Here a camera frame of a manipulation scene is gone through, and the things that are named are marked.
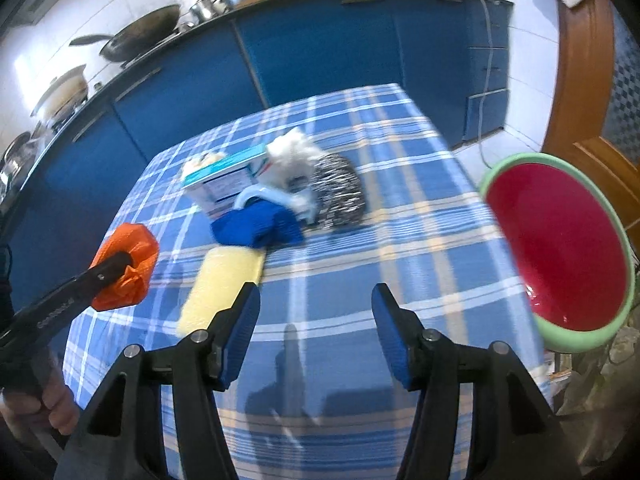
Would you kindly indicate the red basin with green rim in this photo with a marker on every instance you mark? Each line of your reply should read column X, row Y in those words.
column 550, row 240

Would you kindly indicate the crumpled plastic bags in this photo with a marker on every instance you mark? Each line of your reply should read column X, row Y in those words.
column 595, row 390

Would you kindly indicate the black wok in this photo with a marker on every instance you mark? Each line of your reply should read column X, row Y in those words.
column 140, row 30

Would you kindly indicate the blue plaid tablecloth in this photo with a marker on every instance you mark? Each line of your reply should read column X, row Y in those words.
column 400, row 160

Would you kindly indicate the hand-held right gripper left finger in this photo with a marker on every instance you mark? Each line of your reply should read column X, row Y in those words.
column 240, row 340

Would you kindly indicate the small steel pot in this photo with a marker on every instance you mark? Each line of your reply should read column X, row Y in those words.
column 205, row 7

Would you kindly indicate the yellow sponge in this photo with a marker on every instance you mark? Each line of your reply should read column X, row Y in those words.
column 220, row 280

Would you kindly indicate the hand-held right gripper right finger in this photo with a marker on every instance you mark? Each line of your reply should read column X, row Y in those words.
column 395, row 345

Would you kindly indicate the white teal cardboard box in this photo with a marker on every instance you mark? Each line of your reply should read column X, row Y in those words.
column 220, row 180

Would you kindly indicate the person's left hand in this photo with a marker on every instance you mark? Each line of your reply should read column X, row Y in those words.
column 57, row 405

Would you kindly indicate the blue kitchen cabinet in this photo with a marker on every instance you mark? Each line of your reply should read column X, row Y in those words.
column 310, row 50

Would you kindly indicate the orange wrapper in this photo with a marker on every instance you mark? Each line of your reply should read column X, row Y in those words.
column 135, row 245

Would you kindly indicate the cream crumpled paper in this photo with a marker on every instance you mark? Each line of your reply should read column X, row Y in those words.
column 200, row 161

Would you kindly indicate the blue cloth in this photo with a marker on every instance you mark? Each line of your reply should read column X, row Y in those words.
column 260, row 222

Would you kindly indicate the white tissue wad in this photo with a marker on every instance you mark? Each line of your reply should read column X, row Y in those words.
column 292, row 155

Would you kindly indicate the wooden door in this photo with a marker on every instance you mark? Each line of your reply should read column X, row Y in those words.
column 585, row 85

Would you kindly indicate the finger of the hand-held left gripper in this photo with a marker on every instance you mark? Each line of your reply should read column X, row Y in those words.
column 85, row 285

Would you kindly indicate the steel pot with lid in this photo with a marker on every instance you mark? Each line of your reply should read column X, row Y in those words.
column 60, row 92

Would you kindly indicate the silver foil bag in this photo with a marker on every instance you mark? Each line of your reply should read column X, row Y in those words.
column 335, row 190

